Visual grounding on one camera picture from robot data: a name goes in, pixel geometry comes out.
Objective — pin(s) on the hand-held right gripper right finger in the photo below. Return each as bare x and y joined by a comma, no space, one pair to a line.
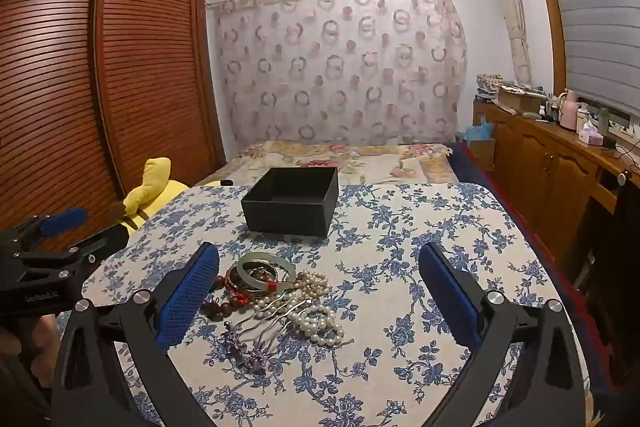
450,302

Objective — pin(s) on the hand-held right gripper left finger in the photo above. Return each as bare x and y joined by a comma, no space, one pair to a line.
187,302

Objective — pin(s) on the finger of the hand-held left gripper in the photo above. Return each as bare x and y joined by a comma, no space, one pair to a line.
62,221
105,242

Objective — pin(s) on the dark metal bangle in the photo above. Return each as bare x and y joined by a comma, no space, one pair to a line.
250,268

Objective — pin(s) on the purple flower hairpin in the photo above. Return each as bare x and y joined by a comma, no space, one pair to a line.
247,349

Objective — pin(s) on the pale green jade bangle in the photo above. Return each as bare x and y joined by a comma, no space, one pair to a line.
287,272

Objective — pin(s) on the black jewelry box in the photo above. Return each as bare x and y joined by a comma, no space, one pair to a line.
290,207

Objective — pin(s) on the person's left hand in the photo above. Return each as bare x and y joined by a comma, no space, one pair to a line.
44,334

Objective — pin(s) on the yellow plush toy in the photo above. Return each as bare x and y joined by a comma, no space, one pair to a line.
150,192

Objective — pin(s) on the blue floral tablecloth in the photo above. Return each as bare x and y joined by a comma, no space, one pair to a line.
380,257

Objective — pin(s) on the floral bed blanket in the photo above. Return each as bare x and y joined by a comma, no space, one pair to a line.
380,162

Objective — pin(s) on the wooden sideboard cabinet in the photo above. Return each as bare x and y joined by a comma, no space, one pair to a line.
545,172

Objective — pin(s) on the wooden louvered wardrobe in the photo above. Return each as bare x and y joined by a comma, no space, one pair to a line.
145,72

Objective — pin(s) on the blue tissue box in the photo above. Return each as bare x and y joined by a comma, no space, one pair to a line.
476,131

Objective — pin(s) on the cardboard box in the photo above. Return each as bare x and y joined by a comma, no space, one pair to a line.
520,101

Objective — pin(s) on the pink tissue box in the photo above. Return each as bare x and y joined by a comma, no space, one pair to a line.
591,134

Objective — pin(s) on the pink thermos jug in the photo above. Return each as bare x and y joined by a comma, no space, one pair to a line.
569,112

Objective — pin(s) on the white jar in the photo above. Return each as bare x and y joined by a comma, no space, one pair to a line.
583,114

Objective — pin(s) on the green bottle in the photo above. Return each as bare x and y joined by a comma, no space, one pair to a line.
603,121

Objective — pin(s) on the circle patterned curtain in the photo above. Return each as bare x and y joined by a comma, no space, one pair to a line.
340,67

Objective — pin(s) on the beige lace drape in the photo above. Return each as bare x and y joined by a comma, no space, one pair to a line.
515,27

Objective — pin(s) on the grey window blind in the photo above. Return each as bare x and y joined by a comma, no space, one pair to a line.
595,17

